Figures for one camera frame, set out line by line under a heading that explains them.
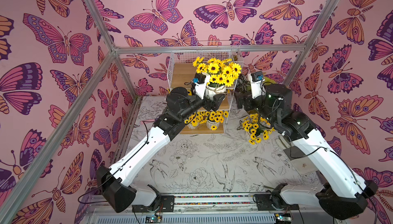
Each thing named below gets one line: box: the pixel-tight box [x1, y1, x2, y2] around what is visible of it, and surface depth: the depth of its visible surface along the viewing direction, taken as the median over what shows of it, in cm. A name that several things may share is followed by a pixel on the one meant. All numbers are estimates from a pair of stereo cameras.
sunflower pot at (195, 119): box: [184, 110, 208, 130], surface depth 91 cm
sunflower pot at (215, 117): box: [206, 110, 225, 131], surface depth 91 cm
